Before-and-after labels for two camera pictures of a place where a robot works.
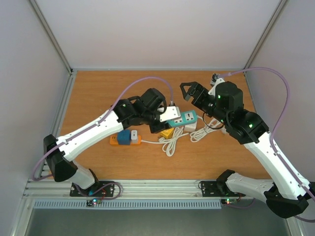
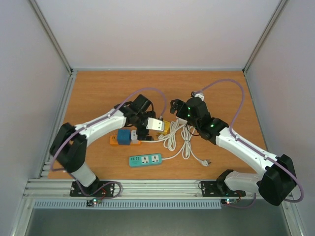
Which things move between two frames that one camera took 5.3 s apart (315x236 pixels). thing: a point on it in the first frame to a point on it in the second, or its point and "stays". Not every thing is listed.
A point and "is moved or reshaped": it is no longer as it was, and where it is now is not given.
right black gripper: [198, 92] to [175, 105]
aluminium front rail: [128, 188] stays
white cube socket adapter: [190, 128] is moved or reshaped
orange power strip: [113, 140] stays
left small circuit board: [90, 203] stays
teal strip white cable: [213, 124] is moved or reshaped
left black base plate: [99, 189] stays
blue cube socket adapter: [124, 137] stays
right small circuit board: [229, 201] stays
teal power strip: [187, 117] is moved or reshaped
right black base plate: [217, 189] stays
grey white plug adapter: [134, 139] stays
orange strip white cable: [170, 144] is moved or reshaped
